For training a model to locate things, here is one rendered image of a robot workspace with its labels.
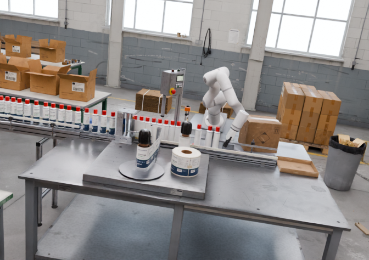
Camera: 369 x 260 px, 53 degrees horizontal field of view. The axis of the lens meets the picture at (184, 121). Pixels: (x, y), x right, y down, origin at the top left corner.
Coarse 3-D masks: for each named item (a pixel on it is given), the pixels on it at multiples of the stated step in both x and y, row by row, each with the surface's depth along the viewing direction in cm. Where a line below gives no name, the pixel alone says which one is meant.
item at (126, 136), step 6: (120, 114) 304; (126, 114) 294; (120, 120) 296; (126, 120) 296; (120, 126) 297; (126, 126) 298; (120, 132) 299; (120, 138) 300; (126, 138) 299; (132, 138) 301
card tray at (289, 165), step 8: (280, 160) 320; (288, 160) 320; (296, 160) 319; (304, 160) 318; (280, 168) 302; (288, 168) 295; (296, 168) 306; (304, 168) 308; (312, 168) 310; (312, 176) 294
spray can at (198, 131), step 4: (200, 124) 307; (196, 128) 308; (200, 128) 306; (196, 132) 306; (200, 132) 306; (196, 136) 307; (200, 136) 308; (196, 140) 308; (196, 144) 309; (196, 148) 310
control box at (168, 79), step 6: (162, 72) 301; (168, 72) 297; (174, 72) 300; (180, 72) 305; (162, 78) 302; (168, 78) 298; (174, 78) 300; (162, 84) 303; (168, 84) 299; (174, 84) 302; (162, 90) 304; (168, 90) 300; (180, 90) 310
